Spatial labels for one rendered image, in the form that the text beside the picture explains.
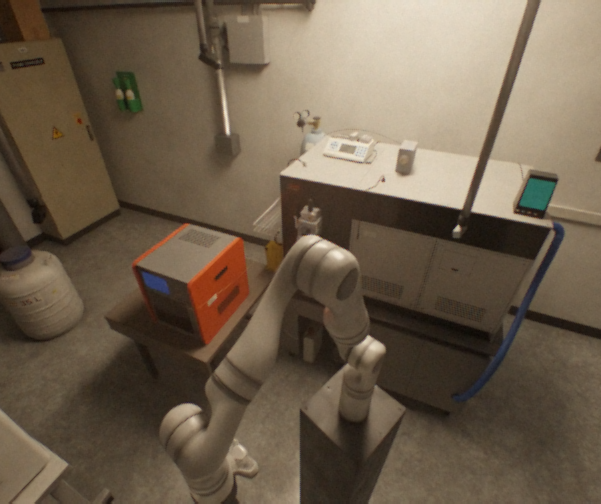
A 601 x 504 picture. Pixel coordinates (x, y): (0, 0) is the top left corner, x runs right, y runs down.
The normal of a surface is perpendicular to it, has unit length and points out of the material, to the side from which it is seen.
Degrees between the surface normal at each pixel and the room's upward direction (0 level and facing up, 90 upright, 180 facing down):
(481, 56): 90
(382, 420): 0
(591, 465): 0
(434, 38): 90
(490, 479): 0
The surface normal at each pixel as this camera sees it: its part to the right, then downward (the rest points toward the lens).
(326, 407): 0.00, -0.80
